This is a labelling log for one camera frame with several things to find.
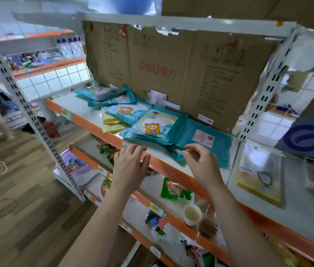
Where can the person's left forearm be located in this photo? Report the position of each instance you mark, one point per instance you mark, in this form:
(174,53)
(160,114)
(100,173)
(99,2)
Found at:
(98,233)

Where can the brown cardboard sheet red print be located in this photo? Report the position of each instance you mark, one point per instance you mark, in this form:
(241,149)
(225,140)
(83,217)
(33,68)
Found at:
(201,66)

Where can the yellow snack sachet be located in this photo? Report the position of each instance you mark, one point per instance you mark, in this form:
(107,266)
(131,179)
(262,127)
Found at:
(284,253)

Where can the green snack packet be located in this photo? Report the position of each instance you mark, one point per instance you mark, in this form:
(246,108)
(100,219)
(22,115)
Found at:
(168,191)
(107,186)

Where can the white metal shelf orange trim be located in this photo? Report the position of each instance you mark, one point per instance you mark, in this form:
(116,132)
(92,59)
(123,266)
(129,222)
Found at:
(70,105)
(298,208)

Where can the beige paper cup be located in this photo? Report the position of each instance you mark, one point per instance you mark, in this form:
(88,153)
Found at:
(192,215)

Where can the brown snack packet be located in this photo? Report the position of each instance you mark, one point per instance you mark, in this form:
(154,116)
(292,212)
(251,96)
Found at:
(108,151)

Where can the brown plastic cup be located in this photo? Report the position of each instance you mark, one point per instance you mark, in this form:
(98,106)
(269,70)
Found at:
(208,226)

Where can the red snack packet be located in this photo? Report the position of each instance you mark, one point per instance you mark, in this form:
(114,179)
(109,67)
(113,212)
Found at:
(52,130)

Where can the yellow white price label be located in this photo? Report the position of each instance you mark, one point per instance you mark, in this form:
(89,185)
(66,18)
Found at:
(67,114)

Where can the lilac plastic basin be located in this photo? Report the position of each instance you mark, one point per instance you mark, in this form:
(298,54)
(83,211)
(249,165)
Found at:
(68,158)

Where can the messy pile of teal packets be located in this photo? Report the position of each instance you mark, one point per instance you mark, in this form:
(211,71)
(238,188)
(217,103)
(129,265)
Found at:
(95,93)

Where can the cardboard sheet blue lettering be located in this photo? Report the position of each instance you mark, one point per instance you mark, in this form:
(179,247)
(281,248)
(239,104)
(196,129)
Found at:
(312,136)

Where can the row of white bottles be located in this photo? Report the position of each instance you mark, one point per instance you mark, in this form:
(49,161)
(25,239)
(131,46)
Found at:
(68,48)

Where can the person's left hand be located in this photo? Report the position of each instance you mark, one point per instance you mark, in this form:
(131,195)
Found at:
(130,169)

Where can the person's right hand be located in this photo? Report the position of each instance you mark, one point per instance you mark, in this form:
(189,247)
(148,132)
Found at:
(205,169)

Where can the cream packaged hand mirror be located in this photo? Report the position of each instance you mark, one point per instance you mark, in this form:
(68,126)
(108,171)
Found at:
(257,169)

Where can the person's right forearm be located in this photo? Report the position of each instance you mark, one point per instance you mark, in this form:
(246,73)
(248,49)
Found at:
(237,228)

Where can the pile of colourful cards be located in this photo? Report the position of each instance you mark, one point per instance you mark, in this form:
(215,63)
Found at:
(154,221)

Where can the blue plastic basin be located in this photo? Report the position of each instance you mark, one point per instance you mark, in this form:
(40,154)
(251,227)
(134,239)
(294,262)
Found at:
(132,4)

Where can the blue patterned bag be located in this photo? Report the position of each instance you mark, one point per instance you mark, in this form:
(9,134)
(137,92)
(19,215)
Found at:
(287,109)

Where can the pile of white paper cards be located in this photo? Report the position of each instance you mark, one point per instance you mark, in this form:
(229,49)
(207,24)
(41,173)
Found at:
(173,239)

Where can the brown cardboard box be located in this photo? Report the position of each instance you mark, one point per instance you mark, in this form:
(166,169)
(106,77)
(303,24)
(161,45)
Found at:
(229,5)

